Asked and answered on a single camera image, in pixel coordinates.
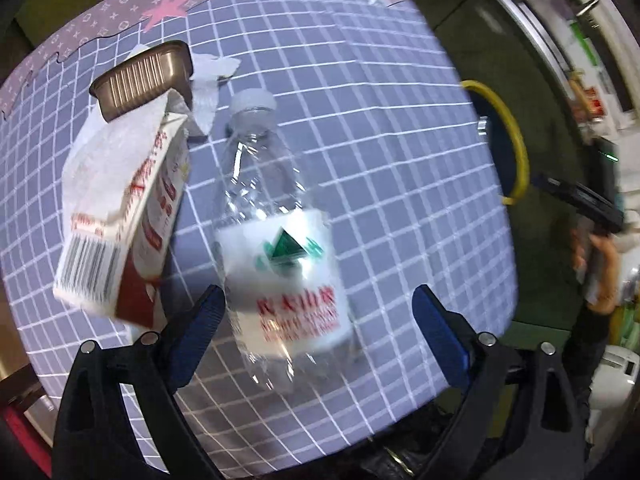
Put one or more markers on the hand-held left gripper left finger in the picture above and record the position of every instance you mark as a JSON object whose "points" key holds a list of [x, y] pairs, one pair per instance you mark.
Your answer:
{"points": [[200, 330]]}

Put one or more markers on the white tissue paper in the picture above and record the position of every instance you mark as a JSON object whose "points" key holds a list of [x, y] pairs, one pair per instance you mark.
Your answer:
{"points": [[210, 75]]}

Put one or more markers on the person's right forearm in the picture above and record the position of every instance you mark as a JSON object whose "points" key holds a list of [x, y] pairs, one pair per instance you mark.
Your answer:
{"points": [[587, 345]]}

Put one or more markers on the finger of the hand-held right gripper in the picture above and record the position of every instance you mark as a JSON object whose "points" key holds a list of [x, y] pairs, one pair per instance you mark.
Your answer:
{"points": [[570, 195]]}

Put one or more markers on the yellow rimmed bin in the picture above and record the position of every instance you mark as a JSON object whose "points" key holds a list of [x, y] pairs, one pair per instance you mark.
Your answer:
{"points": [[521, 165]]}

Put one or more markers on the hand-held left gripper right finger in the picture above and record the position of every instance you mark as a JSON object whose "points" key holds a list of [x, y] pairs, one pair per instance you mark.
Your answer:
{"points": [[440, 330]]}

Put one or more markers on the clear plastic water bottle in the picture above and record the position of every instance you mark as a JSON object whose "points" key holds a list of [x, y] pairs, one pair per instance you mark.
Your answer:
{"points": [[280, 260]]}

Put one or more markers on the white red milk carton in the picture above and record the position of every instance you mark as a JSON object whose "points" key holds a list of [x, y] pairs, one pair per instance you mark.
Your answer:
{"points": [[145, 240]]}

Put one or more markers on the white plastic container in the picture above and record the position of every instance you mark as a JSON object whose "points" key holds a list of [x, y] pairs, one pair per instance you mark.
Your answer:
{"points": [[617, 400]]}

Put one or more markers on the dark kitchen countertop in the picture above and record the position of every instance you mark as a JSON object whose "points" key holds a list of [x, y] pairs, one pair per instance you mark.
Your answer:
{"points": [[545, 50]]}

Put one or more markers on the brown plastic tray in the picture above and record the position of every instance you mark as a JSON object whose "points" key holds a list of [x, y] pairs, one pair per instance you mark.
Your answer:
{"points": [[140, 80]]}

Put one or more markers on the dark base cabinet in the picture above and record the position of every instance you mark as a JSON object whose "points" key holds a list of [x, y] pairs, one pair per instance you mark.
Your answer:
{"points": [[460, 35]]}

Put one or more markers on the person's right hand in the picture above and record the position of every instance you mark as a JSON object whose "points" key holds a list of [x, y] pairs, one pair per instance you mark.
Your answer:
{"points": [[609, 270]]}

